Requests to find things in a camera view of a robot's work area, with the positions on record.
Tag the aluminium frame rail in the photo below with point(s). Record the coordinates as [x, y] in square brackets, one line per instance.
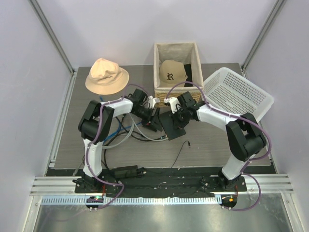
[63, 190]

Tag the white perforated plastic basket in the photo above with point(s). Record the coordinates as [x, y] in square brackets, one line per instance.
[231, 92]

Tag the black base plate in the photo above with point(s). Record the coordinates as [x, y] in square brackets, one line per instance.
[147, 181]

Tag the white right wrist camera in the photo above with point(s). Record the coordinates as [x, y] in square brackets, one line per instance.
[174, 104]

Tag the beige bucket hat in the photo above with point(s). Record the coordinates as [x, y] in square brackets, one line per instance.
[106, 77]

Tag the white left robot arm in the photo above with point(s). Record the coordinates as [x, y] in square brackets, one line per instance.
[95, 125]

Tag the tan baseball cap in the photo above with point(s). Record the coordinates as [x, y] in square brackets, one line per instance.
[171, 73]

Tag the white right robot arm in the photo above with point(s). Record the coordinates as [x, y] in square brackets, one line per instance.
[245, 138]

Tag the black cloth in basket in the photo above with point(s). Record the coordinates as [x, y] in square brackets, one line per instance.
[188, 71]

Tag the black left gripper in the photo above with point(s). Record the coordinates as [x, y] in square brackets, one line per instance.
[155, 123]

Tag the black power adapter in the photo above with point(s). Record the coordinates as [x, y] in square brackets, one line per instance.
[126, 171]

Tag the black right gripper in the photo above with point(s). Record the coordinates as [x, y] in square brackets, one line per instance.
[178, 124]

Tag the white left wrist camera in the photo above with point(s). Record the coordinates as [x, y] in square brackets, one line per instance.
[152, 101]

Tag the dark grey network switch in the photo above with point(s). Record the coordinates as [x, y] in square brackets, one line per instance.
[172, 132]

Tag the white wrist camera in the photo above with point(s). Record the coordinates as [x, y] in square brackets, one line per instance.
[174, 104]
[152, 101]

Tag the wicker basket with liner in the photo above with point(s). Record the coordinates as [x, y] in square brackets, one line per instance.
[186, 53]

